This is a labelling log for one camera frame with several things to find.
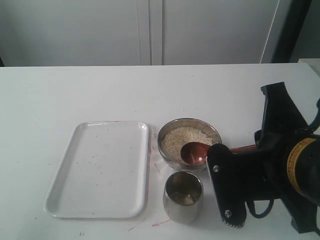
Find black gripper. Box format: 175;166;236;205
255;82;320;234

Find brown wooden spoon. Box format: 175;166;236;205
180;141;257;166

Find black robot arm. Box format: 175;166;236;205
254;82;320;234

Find steel bowl of rice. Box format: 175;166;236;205
157;118;222;172

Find small steel cup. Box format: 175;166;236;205
162;171;204;224

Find white rectangular plastic tray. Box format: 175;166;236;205
44;121;150;219

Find grey cabinet doors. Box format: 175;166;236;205
0;0;291;67

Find black cable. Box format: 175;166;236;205
246;198;275;218

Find dark vertical post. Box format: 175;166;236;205
271;0;312;64

